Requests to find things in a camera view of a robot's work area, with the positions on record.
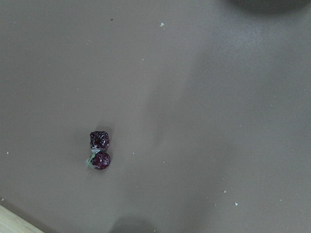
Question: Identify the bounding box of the dark cherry pair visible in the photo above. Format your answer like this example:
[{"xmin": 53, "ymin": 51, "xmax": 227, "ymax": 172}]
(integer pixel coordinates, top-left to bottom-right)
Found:
[{"xmin": 86, "ymin": 131, "xmax": 111, "ymax": 170}]

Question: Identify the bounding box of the wooden cutting board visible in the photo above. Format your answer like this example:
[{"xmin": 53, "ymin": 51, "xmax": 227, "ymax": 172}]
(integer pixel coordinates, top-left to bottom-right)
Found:
[{"xmin": 0, "ymin": 206, "xmax": 42, "ymax": 233}]

